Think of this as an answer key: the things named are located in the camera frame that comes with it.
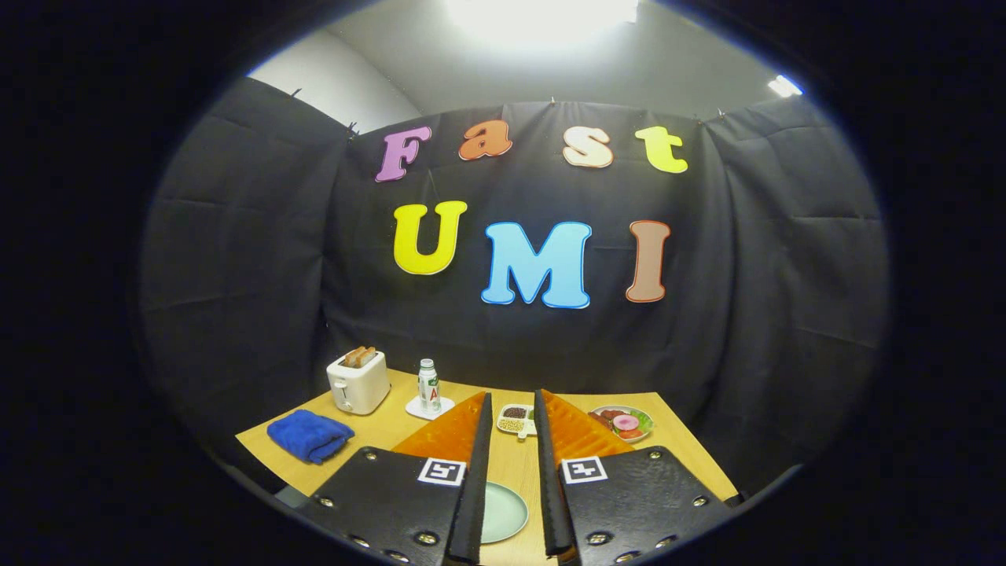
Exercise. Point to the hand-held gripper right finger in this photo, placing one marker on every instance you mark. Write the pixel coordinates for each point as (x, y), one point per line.
(548, 472)

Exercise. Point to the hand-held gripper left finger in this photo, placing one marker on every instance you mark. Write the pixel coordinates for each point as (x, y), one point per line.
(475, 472)

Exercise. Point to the pale green plate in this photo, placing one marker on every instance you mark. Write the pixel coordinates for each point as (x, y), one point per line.
(503, 511)

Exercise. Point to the white divided bean tray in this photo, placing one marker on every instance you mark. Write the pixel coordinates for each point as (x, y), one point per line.
(515, 420)

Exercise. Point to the white square coaster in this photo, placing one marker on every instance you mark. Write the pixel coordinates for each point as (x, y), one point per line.
(416, 409)

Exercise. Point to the plate of toy food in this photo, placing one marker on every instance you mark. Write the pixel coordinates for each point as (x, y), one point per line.
(625, 423)

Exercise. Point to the small white drink bottle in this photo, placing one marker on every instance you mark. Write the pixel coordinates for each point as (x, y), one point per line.
(429, 385)

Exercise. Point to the white toaster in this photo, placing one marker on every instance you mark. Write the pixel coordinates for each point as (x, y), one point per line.
(361, 389)

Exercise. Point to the brown toast slice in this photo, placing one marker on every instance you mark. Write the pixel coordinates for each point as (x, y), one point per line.
(354, 358)
(369, 355)

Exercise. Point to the blue folded cloth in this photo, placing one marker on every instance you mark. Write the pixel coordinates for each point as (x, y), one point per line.
(310, 435)

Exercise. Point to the small ceiling light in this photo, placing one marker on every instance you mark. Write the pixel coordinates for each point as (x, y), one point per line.
(785, 86)

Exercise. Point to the large ceiling light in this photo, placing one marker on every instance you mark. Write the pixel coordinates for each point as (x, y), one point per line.
(542, 17)

